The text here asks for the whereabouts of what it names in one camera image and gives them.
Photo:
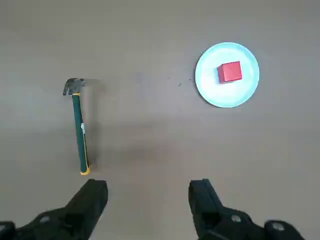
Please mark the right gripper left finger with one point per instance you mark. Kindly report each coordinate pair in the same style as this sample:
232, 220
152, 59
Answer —
85, 205

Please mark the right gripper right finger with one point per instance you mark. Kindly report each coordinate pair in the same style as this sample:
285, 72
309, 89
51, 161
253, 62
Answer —
207, 207

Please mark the green yellow claw hammer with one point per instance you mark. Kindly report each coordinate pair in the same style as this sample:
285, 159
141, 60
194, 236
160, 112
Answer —
78, 125

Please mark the pale blue round plate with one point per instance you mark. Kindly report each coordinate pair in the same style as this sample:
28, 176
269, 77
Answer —
212, 90

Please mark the red wooden cube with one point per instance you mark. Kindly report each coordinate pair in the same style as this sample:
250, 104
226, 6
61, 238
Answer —
230, 72

